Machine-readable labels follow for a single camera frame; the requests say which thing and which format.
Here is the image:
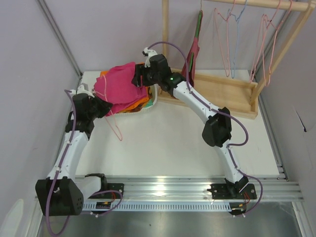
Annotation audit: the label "wooden clothes rack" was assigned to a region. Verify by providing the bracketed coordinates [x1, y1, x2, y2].
[161, 0, 316, 119]

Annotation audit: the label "aluminium mounting rail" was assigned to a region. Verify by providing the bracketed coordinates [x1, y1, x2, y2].
[107, 175, 304, 202]

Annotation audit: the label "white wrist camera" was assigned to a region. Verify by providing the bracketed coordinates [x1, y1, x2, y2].
[70, 83, 94, 98]
[142, 47, 157, 68]

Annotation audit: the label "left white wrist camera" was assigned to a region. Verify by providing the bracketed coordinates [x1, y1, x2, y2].
[70, 83, 94, 98]

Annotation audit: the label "white laundry basket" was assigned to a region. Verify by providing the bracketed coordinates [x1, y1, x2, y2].
[117, 84, 158, 115]

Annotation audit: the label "green plastic hanger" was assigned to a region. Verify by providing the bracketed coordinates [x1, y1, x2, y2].
[189, 1, 203, 76]

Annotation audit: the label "pink trousers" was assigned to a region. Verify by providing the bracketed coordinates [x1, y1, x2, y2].
[93, 62, 148, 114]

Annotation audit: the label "blue wire hanger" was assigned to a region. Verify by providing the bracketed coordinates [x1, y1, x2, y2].
[227, 0, 248, 79]

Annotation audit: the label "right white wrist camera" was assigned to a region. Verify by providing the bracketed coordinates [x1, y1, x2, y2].
[142, 47, 157, 68]

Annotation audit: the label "orange folded cloth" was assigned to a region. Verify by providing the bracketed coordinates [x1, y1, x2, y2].
[101, 71, 150, 112]

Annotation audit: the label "white slotted cable duct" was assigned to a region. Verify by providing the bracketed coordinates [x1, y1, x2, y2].
[82, 200, 244, 213]

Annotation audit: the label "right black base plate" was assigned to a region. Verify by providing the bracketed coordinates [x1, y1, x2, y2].
[207, 184, 257, 200]

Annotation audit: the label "pink wire hanger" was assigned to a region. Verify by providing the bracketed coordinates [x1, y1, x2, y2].
[92, 75, 123, 142]
[249, 0, 282, 82]
[213, 1, 235, 77]
[263, 0, 293, 87]

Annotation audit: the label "maroon tank top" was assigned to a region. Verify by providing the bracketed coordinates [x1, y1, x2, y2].
[181, 37, 199, 86]

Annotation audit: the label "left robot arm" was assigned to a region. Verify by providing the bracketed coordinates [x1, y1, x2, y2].
[35, 90, 113, 216]

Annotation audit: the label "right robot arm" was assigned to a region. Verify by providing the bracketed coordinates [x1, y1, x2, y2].
[132, 52, 249, 198]

